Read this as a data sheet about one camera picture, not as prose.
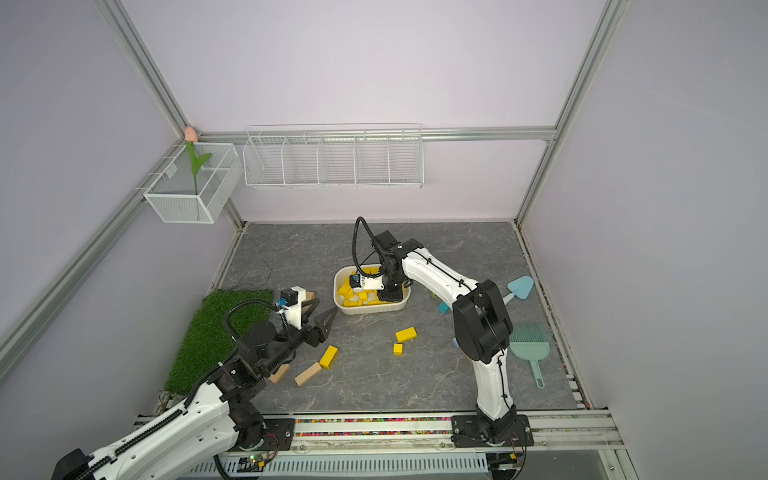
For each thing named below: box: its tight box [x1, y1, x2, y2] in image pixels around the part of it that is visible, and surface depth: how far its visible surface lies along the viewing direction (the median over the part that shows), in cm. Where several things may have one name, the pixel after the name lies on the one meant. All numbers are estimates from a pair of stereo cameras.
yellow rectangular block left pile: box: [319, 345, 339, 370], surface depth 86 cm
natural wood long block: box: [294, 362, 322, 387], surface depth 84 cm
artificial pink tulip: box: [184, 126, 213, 195], surface depth 92 cm
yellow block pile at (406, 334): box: [395, 326, 418, 343], surface depth 91 cm
